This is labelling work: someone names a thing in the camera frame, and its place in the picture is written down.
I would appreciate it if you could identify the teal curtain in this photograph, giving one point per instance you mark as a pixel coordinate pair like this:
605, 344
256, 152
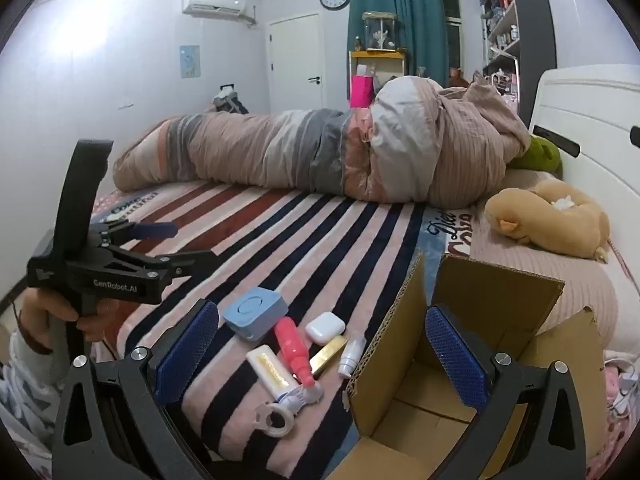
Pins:
415, 25

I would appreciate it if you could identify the bright pink box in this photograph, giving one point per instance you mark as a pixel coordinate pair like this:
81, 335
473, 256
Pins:
362, 92

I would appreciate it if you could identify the light blue square device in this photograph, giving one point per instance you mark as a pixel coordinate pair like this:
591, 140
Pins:
252, 310

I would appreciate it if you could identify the person's left hand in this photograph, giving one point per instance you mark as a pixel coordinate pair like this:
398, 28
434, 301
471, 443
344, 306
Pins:
45, 316

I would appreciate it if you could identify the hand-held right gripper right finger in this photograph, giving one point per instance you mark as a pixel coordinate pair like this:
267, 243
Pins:
455, 360

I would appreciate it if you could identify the striped fleece blanket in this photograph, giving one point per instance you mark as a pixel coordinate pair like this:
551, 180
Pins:
300, 240

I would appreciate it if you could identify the white and pink storage rack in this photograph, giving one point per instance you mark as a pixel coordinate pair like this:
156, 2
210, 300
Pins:
505, 85

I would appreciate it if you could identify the brown plush toy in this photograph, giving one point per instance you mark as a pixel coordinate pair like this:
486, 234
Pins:
550, 225

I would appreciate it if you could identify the person's left forearm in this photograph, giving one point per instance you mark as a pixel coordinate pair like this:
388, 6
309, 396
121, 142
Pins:
25, 367

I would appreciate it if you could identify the white tube with gold label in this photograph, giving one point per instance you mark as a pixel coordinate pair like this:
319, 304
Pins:
267, 367

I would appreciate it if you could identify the white door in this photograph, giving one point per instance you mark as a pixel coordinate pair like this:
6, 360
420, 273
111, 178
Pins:
295, 60

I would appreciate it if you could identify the pink and grey striped quilt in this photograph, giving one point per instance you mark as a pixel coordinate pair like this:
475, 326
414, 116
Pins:
300, 145

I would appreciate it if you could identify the white bed headboard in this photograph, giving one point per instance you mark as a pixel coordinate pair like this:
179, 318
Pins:
590, 110

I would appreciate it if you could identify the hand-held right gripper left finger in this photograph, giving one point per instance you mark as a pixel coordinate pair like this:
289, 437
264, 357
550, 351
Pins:
187, 350

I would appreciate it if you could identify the white earbud case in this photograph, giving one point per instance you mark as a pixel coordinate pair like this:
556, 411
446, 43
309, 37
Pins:
325, 328

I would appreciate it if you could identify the small white tube bottle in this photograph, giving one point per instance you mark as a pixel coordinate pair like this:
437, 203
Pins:
350, 357

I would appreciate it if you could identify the pink ribbed pillow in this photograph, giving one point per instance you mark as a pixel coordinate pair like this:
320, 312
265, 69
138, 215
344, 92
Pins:
575, 285

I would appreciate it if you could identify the light blue wall poster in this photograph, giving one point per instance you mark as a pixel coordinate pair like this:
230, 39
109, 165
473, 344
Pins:
189, 61

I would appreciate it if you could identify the brown cardboard box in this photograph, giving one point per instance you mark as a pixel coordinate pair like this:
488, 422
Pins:
400, 425

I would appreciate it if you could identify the pink plastic bottle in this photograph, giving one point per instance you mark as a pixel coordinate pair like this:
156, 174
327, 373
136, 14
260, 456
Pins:
290, 345

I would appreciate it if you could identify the yellow shelf stand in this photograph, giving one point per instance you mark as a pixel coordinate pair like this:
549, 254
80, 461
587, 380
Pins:
375, 55

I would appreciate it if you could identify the white air conditioner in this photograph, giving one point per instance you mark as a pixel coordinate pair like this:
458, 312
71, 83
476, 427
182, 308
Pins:
212, 2

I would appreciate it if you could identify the green plush toy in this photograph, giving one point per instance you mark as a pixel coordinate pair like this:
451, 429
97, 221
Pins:
542, 157

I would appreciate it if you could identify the glass display case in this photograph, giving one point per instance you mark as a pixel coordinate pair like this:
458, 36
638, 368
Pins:
380, 32

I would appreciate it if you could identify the gold rectangular box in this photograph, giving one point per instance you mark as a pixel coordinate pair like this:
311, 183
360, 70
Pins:
327, 355

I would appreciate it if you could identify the dark tall shelf unit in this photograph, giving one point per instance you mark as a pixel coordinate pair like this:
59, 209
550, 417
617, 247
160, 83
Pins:
535, 35

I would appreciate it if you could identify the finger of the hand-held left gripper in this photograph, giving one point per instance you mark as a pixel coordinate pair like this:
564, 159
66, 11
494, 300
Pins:
155, 231
195, 256

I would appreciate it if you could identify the dark bag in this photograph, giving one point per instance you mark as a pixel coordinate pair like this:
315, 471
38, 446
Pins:
230, 100

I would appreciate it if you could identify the window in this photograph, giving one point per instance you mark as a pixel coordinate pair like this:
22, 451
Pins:
451, 35

